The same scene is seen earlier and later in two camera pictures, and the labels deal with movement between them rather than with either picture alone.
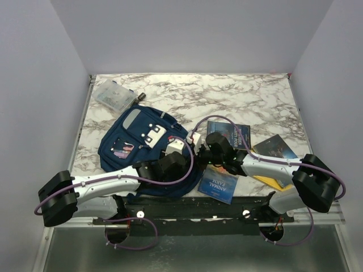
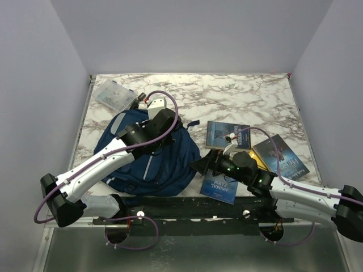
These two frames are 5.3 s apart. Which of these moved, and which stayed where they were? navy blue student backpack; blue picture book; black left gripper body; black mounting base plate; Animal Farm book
Moved: navy blue student backpack; black left gripper body
Stayed: Animal Farm book; blue picture book; black mounting base plate
